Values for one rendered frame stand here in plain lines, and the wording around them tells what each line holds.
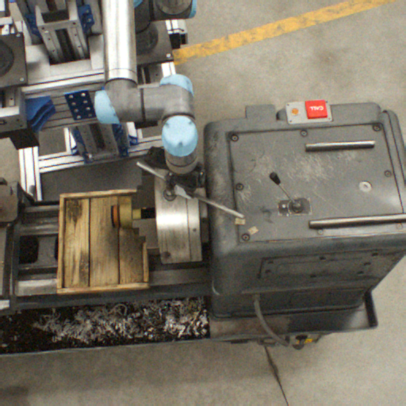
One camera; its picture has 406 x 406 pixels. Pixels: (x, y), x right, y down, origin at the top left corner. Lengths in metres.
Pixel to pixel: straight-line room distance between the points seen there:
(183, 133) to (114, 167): 1.69
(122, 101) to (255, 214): 0.53
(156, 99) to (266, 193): 0.50
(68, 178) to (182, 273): 1.13
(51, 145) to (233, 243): 1.64
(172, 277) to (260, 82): 1.73
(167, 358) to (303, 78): 1.73
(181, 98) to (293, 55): 2.29
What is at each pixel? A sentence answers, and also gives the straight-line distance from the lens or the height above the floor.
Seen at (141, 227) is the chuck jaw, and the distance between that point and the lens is 1.77.
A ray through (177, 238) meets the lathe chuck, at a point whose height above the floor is 1.18.
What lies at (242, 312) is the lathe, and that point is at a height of 0.57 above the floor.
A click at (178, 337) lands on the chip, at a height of 0.55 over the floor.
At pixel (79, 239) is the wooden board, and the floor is 0.88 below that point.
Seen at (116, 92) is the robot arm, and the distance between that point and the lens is 1.32.
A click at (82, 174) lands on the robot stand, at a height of 0.21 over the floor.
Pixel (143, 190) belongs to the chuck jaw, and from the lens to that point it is 1.77.
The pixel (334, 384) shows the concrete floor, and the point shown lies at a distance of 2.81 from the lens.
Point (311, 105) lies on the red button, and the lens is 1.80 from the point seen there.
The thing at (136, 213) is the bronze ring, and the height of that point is 1.11.
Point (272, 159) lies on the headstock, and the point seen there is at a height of 1.25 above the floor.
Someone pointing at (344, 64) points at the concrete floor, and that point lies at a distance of 3.56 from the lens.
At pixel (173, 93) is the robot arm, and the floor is 1.68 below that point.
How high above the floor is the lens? 2.74
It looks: 65 degrees down
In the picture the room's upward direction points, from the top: 2 degrees counter-clockwise
